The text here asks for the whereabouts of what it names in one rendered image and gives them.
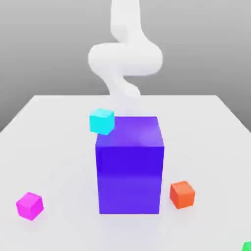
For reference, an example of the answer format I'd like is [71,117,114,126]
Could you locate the small orange cube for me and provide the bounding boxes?
[169,180,196,210]

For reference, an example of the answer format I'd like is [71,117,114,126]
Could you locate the large purple box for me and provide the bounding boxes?
[95,116,165,215]

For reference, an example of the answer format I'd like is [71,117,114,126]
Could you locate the small cyan cube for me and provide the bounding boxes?
[89,108,115,136]

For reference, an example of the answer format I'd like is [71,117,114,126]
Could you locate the small magenta cube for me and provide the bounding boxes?
[15,192,45,222]

